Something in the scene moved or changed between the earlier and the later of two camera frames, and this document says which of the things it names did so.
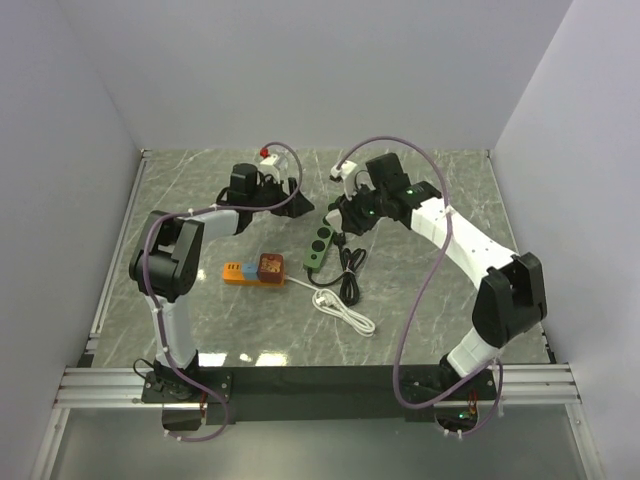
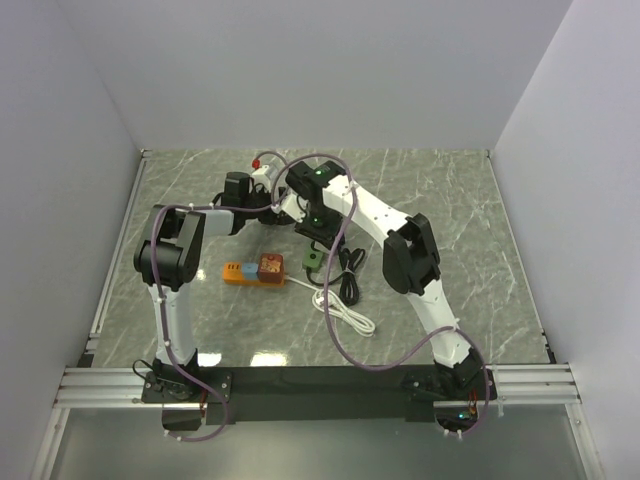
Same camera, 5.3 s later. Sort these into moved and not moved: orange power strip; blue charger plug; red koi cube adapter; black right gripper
Moved: black right gripper
Not moved: red koi cube adapter; orange power strip; blue charger plug
